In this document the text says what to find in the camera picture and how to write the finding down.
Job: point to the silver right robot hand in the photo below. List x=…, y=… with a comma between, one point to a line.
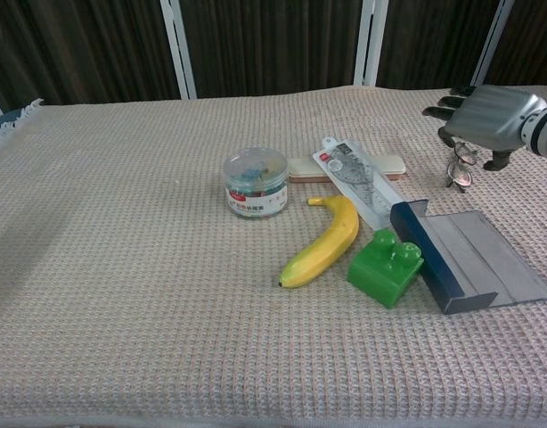
x=487, y=116

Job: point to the eyeglasses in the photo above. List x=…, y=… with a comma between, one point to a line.
x=461, y=177

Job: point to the green toy building block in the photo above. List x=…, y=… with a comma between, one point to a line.
x=380, y=276

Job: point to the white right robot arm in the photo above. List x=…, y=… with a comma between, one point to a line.
x=545, y=131

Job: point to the dark brown curtain panel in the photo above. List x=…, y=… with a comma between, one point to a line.
x=429, y=40
x=273, y=44
x=532, y=40
x=77, y=49

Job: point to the ruler set in clear pack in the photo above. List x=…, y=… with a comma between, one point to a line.
x=358, y=174

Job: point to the beige flat stick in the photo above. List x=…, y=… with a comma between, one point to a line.
x=304, y=167

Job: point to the yellow banana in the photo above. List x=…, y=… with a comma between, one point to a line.
x=336, y=236

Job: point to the clear jar of binder clips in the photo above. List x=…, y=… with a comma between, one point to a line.
x=255, y=187

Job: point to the beige waffle tablecloth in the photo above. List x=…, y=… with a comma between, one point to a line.
x=122, y=267

